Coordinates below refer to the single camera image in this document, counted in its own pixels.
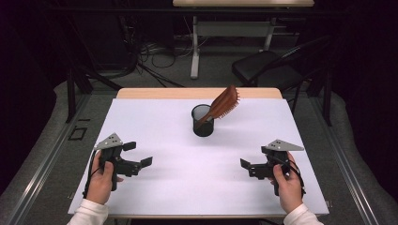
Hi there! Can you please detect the person's left hand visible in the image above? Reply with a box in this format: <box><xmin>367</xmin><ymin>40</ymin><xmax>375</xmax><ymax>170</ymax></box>
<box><xmin>85</xmin><ymin>151</ymin><xmax>124</xmax><ymax>206</ymax></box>

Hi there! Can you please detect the metal floor rail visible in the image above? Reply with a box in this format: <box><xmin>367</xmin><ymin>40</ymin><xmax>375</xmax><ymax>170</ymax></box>
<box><xmin>6</xmin><ymin>93</ymin><xmax>92</xmax><ymax>225</ymax></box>
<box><xmin>309</xmin><ymin>97</ymin><xmax>379</xmax><ymax>225</ymax></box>

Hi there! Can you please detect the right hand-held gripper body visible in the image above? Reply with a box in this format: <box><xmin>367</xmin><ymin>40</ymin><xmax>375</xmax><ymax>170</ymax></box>
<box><xmin>248</xmin><ymin>139</ymin><xmax>305</xmax><ymax>181</ymax></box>

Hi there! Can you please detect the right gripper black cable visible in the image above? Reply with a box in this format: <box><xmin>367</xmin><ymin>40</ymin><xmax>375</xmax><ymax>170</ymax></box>
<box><xmin>275</xmin><ymin>156</ymin><xmax>307</xmax><ymax>198</ymax></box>

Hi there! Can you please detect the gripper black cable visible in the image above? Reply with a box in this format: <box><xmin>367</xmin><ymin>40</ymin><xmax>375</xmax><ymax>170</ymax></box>
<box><xmin>275</xmin><ymin>156</ymin><xmax>307</xmax><ymax>198</ymax></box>
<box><xmin>82</xmin><ymin>149</ymin><xmax>102</xmax><ymax>200</ymax></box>

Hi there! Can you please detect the wooden paddle hairbrush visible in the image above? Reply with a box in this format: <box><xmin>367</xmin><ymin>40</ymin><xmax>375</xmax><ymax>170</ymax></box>
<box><xmin>195</xmin><ymin>84</ymin><xmax>241</xmax><ymax>129</ymax></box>

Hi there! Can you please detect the tangle of black floor cables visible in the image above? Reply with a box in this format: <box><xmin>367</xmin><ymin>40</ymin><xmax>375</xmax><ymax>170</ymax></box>
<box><xmin>137</xmin><ymin>37</ymin><xmax>209</xmax><ymax>89</ymax></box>

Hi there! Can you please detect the person's right hand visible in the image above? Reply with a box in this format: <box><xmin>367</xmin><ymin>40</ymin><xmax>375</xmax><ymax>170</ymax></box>
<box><xmin>268</xmin><ymin>151</ymin><xmax>304</xmax><ymax>215</ymax></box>

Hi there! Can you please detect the black mesh pen holder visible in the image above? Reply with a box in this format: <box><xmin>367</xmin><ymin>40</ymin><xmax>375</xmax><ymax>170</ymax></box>
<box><xmin>191</xmin><ymin>103</ymin><xmax>216</xmax><ymax>138</ymax></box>

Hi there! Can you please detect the white table cover sheet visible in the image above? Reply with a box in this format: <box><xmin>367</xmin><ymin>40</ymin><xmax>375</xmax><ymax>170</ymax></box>
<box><xmin>68</xmin><ymin>97</ymin><xmax>330</xmax><ymax>217</ymax></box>

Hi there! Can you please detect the black folding chair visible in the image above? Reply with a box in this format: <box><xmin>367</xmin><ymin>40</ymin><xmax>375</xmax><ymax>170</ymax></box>
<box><xmin>231</xmin><ymin>35</ymin><xmax>332</xmax><ymax>114</ymax></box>

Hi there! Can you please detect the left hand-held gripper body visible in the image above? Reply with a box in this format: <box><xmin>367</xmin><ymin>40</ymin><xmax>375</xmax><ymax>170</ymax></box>
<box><xmin>93</xmin><ymin>132</ymin><xmax>142</xmax><ymax>192</ymax></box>

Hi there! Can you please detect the black metal stand frame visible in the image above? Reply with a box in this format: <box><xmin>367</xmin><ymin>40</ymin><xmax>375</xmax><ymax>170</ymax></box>
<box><xmin>65</xmin><ymin>62</ymin><xmax>124</xmax><ymax>124</ymax></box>
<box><xmin>308</xmin><ymin>68</ymin><xmax>333</xmax><ymax>127</ymax></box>

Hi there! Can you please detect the white metal frame table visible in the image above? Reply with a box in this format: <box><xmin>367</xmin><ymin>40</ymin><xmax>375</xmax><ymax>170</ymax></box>
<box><xmin>172</xmin><ymin>0</ymin><xmax>315</xmax><ymax>80</ymax></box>

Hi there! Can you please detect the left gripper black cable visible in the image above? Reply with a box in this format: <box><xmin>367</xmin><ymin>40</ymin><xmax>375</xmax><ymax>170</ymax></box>
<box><xmin>82</xmin><ymin>149</ymin><xmax>102</xmax><ymax>200</ymax></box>

